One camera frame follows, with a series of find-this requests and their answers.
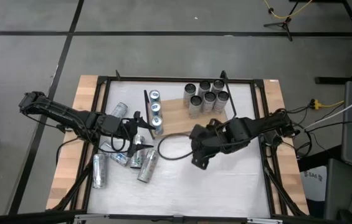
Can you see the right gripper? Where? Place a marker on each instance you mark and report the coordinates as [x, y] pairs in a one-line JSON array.
[[222, 137]]

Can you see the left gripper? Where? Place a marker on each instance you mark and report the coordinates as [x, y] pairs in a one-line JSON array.
[[110, 126]]

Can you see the blue silver Red Bull can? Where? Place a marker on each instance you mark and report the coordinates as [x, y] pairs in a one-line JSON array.
[[157, 124], [118, 157], [154, 96], [155, 109], [119, 110]]

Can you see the Celsius Tropical Vibe can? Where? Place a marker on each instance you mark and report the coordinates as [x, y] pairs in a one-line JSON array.
[[148, 166], [189, 91], [195, 105], [208, 102], [139, 157]]

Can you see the Celsius Peach Vibe can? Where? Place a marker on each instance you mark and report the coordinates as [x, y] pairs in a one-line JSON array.
[[217, 87], [221, 101], [203, 88]]

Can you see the silver can with red print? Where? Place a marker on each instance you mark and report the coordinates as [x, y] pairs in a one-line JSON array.
[[99, 170]]

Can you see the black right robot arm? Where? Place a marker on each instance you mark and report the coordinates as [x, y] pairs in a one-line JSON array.
[[256, 126]]

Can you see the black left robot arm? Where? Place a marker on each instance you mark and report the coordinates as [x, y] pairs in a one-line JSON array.
[[63, 115]]

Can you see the wooden tray board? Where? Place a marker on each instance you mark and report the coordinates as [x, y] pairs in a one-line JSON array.
[[175, 115]]

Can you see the white table mat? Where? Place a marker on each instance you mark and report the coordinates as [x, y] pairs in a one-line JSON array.
[[225, 199]]

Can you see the white printed bag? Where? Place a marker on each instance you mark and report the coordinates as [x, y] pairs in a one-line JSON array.
[[314, 180]]

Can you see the black tripod stand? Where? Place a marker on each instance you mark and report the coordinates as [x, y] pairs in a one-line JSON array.
[[284, 22]]

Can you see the black aluminium table frame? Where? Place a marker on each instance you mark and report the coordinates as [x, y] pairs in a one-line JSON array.
[[268, 186]]

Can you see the black desk frame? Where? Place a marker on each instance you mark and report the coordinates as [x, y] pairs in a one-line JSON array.
[[331, 80]]

